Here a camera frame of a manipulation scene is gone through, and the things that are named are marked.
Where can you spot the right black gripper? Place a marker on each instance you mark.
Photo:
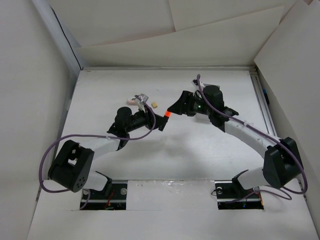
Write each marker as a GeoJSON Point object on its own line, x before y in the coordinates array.
{"type": "Point", "coordinates": [180, 107]}

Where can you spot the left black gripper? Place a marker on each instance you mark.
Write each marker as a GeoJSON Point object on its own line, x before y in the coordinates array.
{"type": "Point", "coordinates": [159, 120]}

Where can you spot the orange highlighter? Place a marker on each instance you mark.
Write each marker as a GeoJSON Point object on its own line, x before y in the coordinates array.
{"type": "Point", "coordinates": [167, 115]}

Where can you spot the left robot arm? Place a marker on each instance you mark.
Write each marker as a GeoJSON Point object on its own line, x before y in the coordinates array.
{"type": "Point", "coordinates": [72, 166]}

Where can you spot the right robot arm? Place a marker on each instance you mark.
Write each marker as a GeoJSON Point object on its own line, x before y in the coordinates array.
{"type": "Point", "coordinates": [281, 157]}

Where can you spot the tan small eraser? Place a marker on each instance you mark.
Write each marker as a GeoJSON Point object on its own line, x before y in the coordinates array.
{"type": "Point", "coordinates": [154, 105]}

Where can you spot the pink white eraser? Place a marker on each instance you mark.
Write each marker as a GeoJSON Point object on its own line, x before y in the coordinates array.
{"type": "Point", "coordinates": [131, 102]}

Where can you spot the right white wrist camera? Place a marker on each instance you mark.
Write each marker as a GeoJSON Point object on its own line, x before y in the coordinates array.
{"type": "Point", "coordinates": [195, 84]}

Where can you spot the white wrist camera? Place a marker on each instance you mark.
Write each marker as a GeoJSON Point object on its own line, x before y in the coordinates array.
{"type": "Point", "coordinates": [195, 84]}
{"type": "Point", "coordinates": [140, 101]}

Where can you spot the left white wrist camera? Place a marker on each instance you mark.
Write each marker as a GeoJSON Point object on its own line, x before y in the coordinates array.
{"type": "Point", "coordinates": [140, 101]}

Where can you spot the aluminium frame rail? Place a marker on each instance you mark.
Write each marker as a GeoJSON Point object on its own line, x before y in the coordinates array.
{"type": "Point", "coordinates": [262, 102]}

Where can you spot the blue object on rail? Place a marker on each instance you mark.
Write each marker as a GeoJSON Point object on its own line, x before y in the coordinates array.
{"type": "Point", "coordinates": [265, 93]}

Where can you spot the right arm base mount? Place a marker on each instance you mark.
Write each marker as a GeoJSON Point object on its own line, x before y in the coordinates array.
{"type": "Point", "coordinates": [230, 195]}

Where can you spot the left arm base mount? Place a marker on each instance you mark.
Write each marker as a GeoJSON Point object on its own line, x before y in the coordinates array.
{"type": "Point", "coordinates": [103, 193]}

